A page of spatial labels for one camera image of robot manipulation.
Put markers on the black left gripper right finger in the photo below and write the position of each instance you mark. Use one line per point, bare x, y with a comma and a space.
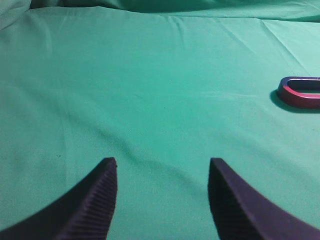
240, 212

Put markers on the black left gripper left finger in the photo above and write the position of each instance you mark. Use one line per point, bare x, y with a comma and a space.
85, 212

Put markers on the green table cloth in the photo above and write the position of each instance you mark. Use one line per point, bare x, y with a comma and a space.
162, 86

